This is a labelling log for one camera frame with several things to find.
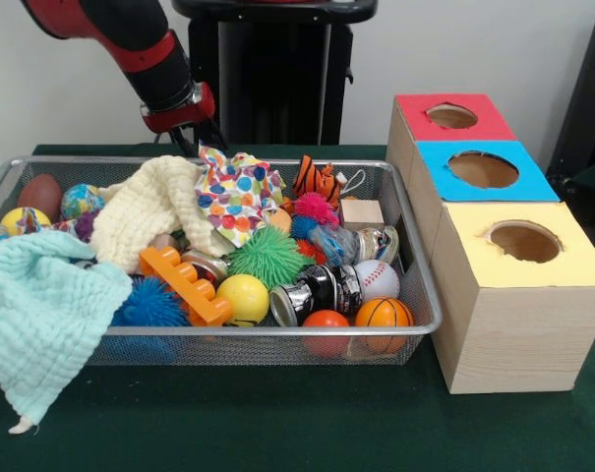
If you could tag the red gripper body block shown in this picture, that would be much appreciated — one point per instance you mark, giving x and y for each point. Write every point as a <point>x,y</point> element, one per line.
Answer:
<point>179,118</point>

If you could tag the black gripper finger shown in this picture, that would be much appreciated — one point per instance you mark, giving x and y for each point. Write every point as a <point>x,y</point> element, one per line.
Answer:
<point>216,134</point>
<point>181,142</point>

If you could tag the polka dot paper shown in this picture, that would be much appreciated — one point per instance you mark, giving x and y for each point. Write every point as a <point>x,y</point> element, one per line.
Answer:
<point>235,196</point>

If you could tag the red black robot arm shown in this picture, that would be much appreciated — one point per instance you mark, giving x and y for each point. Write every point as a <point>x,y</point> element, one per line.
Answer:
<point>130,44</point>

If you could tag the clear mesh bin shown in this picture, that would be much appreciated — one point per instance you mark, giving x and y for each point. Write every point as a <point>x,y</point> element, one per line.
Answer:
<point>257,349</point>

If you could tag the cream waffle cloth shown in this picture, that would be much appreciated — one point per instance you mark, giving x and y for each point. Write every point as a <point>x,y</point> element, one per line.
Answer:
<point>139,211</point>

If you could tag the green spiky ball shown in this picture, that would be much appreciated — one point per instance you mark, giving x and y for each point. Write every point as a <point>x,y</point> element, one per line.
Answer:
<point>267,255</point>

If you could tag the orange toy brick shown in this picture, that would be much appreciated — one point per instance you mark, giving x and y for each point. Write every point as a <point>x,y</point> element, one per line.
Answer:
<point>189,282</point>

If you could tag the yellow smiley ball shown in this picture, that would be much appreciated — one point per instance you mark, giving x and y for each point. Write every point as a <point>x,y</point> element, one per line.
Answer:
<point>245,295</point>

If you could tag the blue spiky ball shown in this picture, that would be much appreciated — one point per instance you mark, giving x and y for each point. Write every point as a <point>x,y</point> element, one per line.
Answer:
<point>152,305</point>

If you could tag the red orange ball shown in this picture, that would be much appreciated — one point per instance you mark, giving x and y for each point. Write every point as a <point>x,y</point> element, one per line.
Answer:
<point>326,319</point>

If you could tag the white baseball toy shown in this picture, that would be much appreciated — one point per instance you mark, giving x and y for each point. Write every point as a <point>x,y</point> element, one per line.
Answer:
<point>378,277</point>

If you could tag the mint green cloth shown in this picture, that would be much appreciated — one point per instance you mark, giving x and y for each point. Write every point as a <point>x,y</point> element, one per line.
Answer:
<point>41,314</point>

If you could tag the orange basketball toy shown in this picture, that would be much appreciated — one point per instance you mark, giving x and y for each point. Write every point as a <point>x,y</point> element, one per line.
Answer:
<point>383,312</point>

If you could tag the dark green table cloth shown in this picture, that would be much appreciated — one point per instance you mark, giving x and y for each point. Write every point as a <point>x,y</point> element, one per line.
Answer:
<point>277,423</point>

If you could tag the black floor stand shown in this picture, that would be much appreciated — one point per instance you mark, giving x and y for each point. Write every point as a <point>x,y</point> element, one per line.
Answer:
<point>587,98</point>

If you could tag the side table green cloth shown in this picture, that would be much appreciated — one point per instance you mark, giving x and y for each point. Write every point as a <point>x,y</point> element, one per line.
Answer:
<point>594,177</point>

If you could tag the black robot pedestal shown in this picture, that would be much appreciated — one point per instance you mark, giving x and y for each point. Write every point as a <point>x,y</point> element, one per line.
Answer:
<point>277,74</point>

